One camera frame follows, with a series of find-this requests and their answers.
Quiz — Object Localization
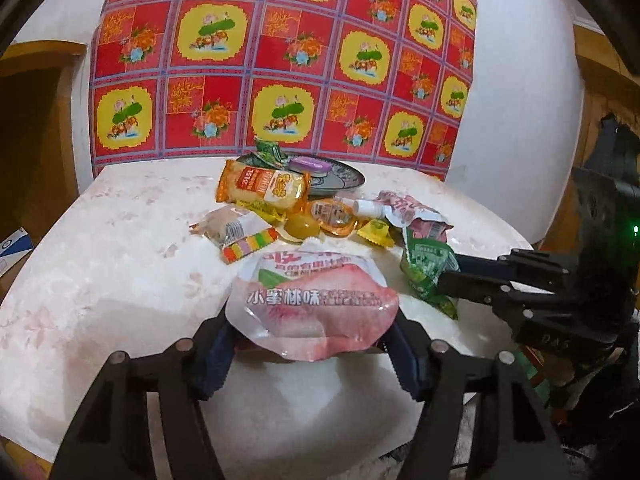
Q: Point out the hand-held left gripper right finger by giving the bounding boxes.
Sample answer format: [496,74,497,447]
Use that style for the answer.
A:
[380,310,566,480]

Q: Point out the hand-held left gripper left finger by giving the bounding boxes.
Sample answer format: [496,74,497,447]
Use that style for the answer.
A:
[50,316,238,480]

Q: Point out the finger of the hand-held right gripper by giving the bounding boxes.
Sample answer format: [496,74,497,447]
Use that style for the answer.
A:
[452,248,577,292]
[436,270,552,322]

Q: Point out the pink pouch with white cap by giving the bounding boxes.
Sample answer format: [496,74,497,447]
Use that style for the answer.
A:
[354,190,449,241]

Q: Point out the pink peach jelly pouch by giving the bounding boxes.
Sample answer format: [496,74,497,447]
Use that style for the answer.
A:
[224,249,400,362]

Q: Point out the small yellow snack packet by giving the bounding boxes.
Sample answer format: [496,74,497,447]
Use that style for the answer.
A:
[356,220,396,247]

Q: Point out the rainbow candy strip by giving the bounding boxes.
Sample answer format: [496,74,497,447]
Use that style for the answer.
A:
[221,227,280,264]

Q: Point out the yellow green snack packet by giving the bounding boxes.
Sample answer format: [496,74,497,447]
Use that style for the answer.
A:
[235,200,286,224]

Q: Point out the dark patterned plate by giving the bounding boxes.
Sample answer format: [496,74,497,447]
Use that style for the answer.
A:
[235,152,367,200]

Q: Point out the orange sauce pouch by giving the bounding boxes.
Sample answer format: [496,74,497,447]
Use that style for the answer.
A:
[307,197,361,236]

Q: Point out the yellow jelly cup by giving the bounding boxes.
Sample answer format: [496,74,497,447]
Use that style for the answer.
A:
[283,212,321,240]

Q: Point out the wooden furniture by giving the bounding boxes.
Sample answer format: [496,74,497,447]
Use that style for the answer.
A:
[542,22,640,251]

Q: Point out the yellow orange snack packet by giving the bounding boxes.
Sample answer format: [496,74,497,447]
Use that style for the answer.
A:
[216,159,312,210]

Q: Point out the purple snack packet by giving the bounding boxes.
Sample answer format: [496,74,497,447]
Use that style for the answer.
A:
[290,156,331,175]

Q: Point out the blue white box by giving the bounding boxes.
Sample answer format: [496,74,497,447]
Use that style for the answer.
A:
[0,227,35,278]

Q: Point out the wooden cabinet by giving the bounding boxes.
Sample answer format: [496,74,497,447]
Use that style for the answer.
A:
[0,42,88,281]

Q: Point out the red floral printed cloth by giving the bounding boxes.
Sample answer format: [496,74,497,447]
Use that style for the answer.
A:
[89,0,478,181]

